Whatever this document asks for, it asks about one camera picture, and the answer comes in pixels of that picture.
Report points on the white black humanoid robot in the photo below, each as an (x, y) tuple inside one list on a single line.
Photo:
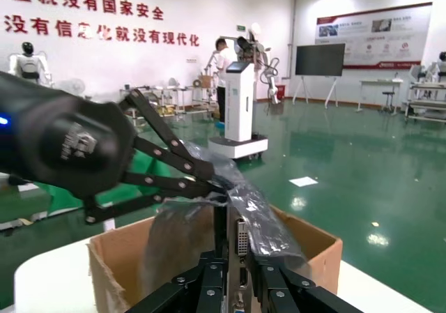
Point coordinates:
[(433, 69), (28, 63)]

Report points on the white mobile kiosk robot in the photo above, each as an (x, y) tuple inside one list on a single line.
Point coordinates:
[(238, 118)]

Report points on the small white desk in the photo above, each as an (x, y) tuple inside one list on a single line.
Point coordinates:
[(380, 81)]

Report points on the info board with grey icons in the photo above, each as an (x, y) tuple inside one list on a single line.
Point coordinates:
[(383, 30)]

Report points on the open brown cardboard box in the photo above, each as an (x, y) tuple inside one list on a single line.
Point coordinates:
[(115, 257)]

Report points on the green exit sign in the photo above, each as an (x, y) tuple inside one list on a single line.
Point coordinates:
[(240, 27)]

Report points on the person in white shirt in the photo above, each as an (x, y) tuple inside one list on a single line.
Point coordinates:
[(223, 58)]

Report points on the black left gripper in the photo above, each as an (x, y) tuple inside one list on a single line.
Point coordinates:
[(52, 142)]

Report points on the black display on white stand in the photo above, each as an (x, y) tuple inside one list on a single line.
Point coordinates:
[(320, 59)]

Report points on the grey translucent antistatic bag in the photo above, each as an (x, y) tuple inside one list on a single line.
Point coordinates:
[(268, 229)]

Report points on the cluttered grey workbench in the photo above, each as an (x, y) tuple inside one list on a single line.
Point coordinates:
[(163, 90)]

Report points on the graphics card with silver bracket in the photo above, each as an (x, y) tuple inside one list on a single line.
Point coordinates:
[(240, 236)]

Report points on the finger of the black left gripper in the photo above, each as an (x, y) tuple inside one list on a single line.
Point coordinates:
[(195, 168), (174, 184)]

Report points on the red wall box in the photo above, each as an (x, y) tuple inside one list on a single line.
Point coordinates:
[(281, 91)]

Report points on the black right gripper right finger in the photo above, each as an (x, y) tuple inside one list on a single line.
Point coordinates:
[(278, 292)]

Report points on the white desk fan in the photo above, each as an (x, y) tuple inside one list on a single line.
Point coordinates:
[(76, 86)]

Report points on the white tube workbench rack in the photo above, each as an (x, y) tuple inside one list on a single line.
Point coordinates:
[(428, 86)]

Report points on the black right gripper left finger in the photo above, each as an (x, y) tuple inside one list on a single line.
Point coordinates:
[(209, 292)]

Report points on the black round stool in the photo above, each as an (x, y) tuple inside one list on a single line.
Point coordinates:
[(387, 94)]

